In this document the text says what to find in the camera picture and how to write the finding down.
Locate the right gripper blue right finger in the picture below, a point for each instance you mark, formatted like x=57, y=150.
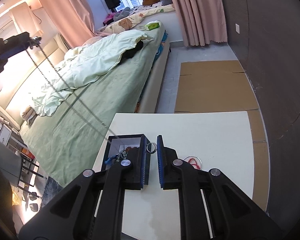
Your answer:
x=160, y=157

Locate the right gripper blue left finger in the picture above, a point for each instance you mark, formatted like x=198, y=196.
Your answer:
x=145, y=161

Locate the black jewelry box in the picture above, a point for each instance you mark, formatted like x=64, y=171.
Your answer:
x=125, y=150

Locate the white air conditioner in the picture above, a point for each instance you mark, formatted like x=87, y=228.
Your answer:
x=5, y=21

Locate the white bedside table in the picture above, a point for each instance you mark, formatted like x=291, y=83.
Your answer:
x=208, y=176

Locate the folded beige towel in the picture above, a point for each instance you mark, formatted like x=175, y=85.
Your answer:
x=29, y=115

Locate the pink curtain left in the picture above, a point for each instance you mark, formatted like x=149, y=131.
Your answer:
x=73, y=19

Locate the pink curtain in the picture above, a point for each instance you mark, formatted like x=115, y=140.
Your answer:
x=201, y=21
x=73, y=19

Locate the flattened cardboard sheet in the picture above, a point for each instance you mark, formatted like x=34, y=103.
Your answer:
x=222, y=86

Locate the pale green duvet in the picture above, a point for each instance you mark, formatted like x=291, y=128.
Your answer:
x=80, y=67

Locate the bed with green blanket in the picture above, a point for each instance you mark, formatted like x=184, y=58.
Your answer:
x=68, y=142

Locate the green tissue pack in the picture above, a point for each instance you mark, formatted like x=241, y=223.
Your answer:
x=152, y=25

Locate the floral window seat quilt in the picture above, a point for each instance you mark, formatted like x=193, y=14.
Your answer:
x=127, y=18

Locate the pink curtain right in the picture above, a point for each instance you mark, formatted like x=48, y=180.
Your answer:
x=201, y=21

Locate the white wall socket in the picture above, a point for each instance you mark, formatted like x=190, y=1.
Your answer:
x=237, y=28

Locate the dark wood wall panel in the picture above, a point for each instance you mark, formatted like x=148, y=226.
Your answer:
x=268, y=48

